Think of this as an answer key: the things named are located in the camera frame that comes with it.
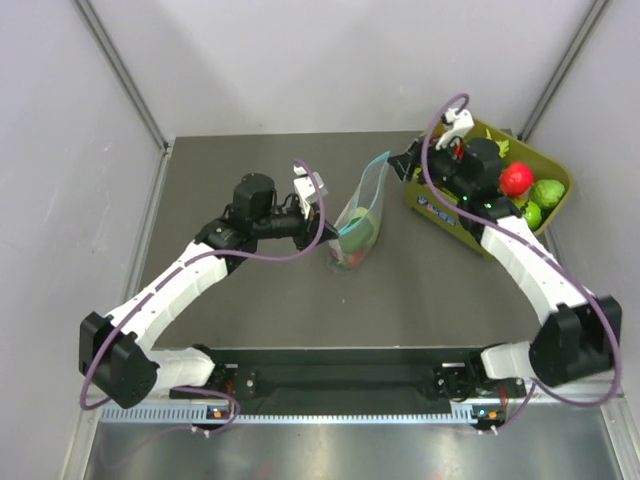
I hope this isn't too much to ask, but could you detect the purple cable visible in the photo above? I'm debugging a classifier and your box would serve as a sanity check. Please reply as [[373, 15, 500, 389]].
[[419, 92, 624, 407], [79, 158, 329, 411]]

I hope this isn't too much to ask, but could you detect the green bumpy fake fruit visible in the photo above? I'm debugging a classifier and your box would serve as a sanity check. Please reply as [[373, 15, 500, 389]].
[[530, 179, 566, 210]]

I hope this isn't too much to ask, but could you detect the fake celery stalk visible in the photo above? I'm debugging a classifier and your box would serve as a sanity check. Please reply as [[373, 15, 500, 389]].
[[485, 128, 510, 159]]

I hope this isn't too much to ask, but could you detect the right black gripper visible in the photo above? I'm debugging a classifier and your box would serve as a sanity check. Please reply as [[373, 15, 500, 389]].
[[387, 131, 472, 201]]

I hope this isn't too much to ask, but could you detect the red fake apple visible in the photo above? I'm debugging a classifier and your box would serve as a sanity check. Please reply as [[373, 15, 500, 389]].
[[499, 162, 535, 197]]

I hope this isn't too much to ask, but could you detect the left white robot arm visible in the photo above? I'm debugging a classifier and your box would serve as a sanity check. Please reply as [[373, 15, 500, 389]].
[[79, 164, 338, 409]]

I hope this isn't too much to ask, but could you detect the grey slotted cable duct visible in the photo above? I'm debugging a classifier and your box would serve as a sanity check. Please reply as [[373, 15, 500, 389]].
[[99, 401, 505, 426]]

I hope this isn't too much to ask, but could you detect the green fake watermelon ball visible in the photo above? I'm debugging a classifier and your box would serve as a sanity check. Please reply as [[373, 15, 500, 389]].
[[515, 199, 542, 231]]

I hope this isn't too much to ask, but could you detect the green fake bell pepper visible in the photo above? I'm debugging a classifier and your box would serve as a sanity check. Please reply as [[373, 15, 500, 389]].
[[339, 208, 381, 253]]

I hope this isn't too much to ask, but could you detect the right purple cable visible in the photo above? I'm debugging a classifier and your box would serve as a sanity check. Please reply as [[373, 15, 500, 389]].
[[419, 92, 624, 407]]

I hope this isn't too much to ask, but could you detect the red fake chili pepper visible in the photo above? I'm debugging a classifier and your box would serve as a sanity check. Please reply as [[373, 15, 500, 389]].
[[337, 252, 366, 269]]

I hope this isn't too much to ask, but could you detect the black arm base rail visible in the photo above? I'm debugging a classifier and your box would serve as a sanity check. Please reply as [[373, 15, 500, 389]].
[[168, 344, 531, 416]]

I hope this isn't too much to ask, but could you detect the clear zip top bag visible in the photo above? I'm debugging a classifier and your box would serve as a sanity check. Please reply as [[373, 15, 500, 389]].
[[329, 151, 390, 271]]

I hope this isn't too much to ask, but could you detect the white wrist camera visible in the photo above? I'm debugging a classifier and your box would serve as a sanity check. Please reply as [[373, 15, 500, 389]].
[[435, 108, 475, 150], [293, 166, 328, 218]]

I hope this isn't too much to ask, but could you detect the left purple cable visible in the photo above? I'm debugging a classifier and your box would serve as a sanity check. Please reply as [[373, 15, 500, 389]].
[[79, 158, 329, 411]]

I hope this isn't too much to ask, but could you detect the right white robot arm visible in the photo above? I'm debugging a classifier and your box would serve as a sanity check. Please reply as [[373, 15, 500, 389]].
[[388, 137, 622, 396]]

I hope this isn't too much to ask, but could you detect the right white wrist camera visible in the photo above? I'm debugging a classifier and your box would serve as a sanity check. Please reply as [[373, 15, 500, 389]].
[[435, 108, 475, 150]]

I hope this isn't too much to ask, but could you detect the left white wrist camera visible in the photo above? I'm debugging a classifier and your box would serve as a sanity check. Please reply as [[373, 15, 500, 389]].
[[293, 166, 328, 218]]

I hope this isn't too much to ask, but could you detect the olive green plastic bin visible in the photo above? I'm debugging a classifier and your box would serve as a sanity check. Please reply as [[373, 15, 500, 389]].
[[405, 119, 573, 257]]

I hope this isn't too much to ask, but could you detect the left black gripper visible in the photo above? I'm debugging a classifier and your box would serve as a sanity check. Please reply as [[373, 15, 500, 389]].
[[253, 199, 338, 253]]

